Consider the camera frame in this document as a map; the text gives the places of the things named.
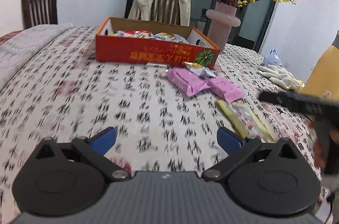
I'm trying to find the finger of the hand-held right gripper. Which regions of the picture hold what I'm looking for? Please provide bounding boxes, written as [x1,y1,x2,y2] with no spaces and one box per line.
[258,91,305,111]

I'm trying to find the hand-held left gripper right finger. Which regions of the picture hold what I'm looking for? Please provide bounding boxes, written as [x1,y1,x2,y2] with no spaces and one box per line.
[201,127,305,182]

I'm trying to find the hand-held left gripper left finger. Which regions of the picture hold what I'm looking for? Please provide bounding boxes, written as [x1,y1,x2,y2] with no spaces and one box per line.
[33,127,132,182]

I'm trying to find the yellow floral snack packet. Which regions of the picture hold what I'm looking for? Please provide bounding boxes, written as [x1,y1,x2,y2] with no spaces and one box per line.
[215,99,276,142]

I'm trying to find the pink snack packet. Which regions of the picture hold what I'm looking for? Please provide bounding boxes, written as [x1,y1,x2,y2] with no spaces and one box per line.
[166,68,211,97]
[208,77,245,104]

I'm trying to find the gold white snack packet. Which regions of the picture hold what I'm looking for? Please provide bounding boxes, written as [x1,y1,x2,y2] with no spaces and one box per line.
[184,61,216,78]

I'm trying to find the red cardboard box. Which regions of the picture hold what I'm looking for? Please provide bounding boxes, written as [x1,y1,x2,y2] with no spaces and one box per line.
[95,17,221,70]

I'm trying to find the pile of mixed snack packets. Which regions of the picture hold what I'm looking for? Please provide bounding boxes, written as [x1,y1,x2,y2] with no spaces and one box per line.
[107,29,190,44]

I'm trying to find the person's right hand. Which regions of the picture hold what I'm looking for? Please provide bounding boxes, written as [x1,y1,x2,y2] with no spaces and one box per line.
[308,119,326,169]

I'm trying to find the white knitted gloves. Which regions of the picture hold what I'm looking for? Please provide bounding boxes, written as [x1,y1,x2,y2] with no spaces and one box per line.
[257,64,305,89]

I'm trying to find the yellow thermos bottle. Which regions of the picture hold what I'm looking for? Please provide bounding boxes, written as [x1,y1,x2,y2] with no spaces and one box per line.
[299,31,339,101]

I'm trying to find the blue white plastic pack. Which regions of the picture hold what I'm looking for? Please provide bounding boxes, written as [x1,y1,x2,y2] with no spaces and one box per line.
[261,49,282,66]

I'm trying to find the calligraphy printed tablecloth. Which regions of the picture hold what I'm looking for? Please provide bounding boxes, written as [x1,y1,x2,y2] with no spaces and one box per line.
[0,25,339,224]

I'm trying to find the pink ceramic vase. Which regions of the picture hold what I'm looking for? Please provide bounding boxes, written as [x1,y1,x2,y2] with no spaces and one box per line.
[206,1,241,46]

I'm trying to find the grey pink patterned cloth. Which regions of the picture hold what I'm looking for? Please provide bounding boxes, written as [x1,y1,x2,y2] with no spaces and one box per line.
[0,23,75,89]

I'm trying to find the dark framed glass door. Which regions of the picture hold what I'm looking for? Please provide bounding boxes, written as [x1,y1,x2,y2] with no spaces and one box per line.
[124,0,288,52]

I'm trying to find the chair with beige jacket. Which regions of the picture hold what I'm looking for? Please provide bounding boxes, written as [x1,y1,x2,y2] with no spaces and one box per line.
[128,0,192,27]

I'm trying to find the red patterned cloth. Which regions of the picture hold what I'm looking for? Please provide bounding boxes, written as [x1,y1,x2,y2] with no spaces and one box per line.
[0,31,23,46]

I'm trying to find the wooden chair with slats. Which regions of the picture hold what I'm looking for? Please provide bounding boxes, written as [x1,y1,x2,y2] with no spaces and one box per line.
[150,0,184,26]

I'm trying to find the dark wooden chair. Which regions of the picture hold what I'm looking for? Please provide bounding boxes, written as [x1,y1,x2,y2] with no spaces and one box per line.
[21,0,58,30]

